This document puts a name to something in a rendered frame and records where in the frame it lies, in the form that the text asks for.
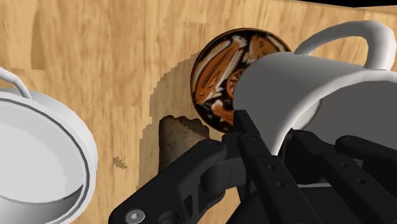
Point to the slice of brown bread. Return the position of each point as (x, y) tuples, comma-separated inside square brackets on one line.
[(176, 139)]

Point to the white mug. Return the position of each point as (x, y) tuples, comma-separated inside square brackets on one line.
[(310, 90)]

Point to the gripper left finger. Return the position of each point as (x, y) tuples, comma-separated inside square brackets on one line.
[(260, 173)]

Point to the white pot with grey rim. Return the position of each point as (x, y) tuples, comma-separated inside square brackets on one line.
[(40, 155)]

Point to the brown patterned plate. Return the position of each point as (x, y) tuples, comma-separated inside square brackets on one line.
[(217, 71)]

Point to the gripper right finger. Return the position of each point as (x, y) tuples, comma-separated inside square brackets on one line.
[(356, 167)]

